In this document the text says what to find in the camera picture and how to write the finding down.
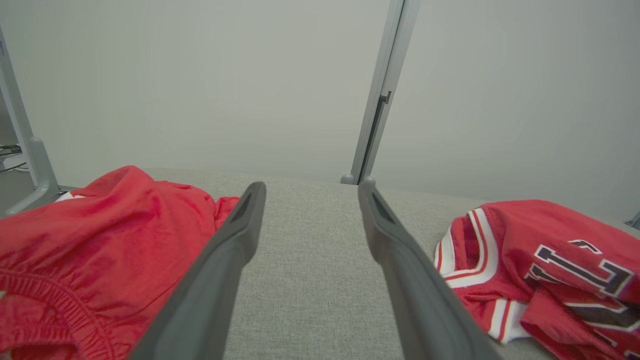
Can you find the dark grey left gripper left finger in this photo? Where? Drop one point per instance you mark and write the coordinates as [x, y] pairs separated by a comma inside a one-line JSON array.
[[205, 290]]

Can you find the red shorts with elastic waistband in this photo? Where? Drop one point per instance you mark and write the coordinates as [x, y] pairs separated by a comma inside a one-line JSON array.
[[100, 240]]

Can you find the grey partition foot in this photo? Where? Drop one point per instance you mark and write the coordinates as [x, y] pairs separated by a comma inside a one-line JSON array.
[[635, 221]]

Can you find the red lettered jersey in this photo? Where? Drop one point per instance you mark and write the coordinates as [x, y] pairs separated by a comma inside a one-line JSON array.
[[515, 235]]

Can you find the grey partition leg with caster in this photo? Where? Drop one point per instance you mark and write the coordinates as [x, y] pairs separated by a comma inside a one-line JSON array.
[[37, 165]]

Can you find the grey partition joint post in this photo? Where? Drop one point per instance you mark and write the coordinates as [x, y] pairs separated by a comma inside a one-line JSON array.
[[387, 65]]

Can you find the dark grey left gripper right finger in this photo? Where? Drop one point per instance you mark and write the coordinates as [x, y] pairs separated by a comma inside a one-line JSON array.
[[420, 300]]

